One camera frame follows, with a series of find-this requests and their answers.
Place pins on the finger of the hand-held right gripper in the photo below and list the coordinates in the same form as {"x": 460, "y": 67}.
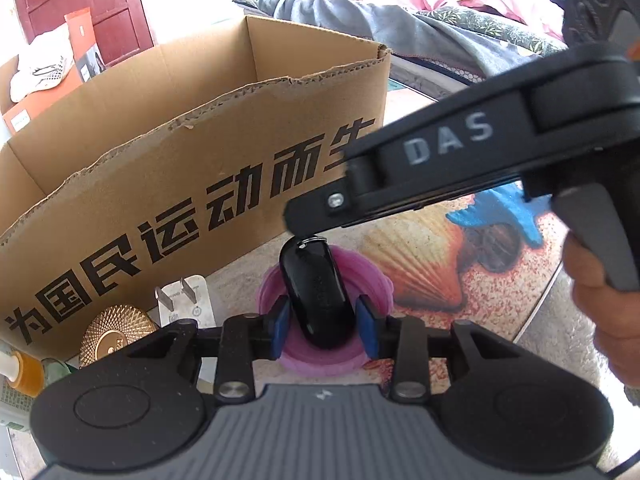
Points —
{"x": 312, "y": 212}

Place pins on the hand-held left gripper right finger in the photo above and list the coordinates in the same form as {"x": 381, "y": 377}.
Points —
{"x": 367, "y": 332}

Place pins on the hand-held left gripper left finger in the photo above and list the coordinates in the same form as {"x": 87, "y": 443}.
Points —
{"x": 279, "y": 327}

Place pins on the pink silicone cup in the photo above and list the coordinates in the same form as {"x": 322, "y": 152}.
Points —
{"x": 371, "y": 285}

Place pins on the black car key fob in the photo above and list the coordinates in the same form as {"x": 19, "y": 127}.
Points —
{"x": 315, "y": 290}

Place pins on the green dropper bottle orange cap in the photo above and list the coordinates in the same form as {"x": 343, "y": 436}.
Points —
{"x": 27, "y": 372}

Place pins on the person's right hand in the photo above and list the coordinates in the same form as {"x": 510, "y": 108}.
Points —
{"x": 615, "y": 330}

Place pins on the floral quilt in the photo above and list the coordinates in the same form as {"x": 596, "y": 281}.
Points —
{"x": 480, "y": 25}

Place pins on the white charger plug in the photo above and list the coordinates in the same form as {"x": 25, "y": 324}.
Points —
{"x": 192, "y": 300}

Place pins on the seashell printed mat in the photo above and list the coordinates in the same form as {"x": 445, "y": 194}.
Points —
{"x": 425, "y": 260}

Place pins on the gold round patterned disc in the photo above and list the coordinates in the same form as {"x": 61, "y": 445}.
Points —
{"x": 117, "y": 332}

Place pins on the large printed cardboard box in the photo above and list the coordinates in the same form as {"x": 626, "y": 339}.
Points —
{"x": 150, "y": 160}

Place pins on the grey blanket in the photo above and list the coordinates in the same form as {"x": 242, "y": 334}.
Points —
{"x": 350, "y": 15}

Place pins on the clear plastic bag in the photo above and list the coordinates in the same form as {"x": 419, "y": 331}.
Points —
{"x": 12, "y": 405}

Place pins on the orange product box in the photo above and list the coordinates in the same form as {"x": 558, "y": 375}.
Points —
{"x": 76, "y": 30}

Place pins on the white crumpled cloth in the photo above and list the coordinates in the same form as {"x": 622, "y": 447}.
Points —
{"x": 45, "y": 67}

